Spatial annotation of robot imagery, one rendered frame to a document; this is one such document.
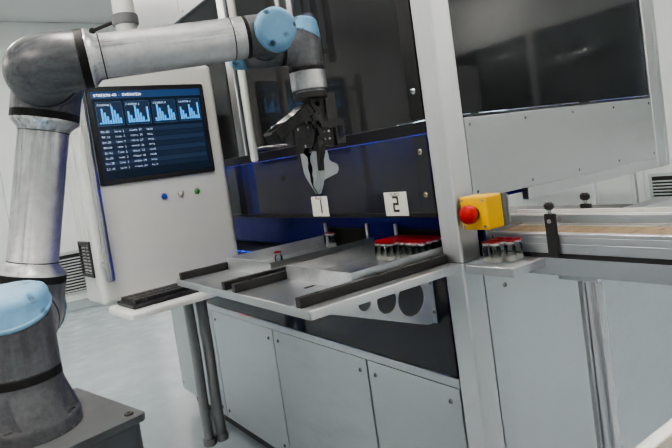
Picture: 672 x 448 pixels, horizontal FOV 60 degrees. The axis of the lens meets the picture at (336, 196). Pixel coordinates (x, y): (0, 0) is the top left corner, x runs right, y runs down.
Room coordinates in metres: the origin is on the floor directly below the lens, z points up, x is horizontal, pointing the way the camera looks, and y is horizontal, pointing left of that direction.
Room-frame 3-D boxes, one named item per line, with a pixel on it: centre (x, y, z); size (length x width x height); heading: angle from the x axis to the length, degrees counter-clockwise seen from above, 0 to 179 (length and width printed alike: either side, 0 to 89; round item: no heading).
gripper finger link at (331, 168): (1.22, 0.01, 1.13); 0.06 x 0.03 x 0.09; 125
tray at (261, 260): (1.66, 0.12, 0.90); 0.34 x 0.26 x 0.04; 125
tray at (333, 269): (1.38, -0.07, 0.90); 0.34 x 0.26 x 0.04; 126
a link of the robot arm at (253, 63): (1.18, 0.11, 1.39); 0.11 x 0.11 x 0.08; 20
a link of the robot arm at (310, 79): (1.23, 0.03, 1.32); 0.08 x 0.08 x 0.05
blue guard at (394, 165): (2.12, 0.33, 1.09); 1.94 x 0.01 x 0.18; 35
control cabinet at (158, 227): (2.00, 0.63, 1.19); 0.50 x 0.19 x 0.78; 129
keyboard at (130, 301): (1.83, 0.51, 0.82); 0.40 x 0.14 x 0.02; 129
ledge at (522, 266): (1.26, -0.35, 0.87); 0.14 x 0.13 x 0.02; 125
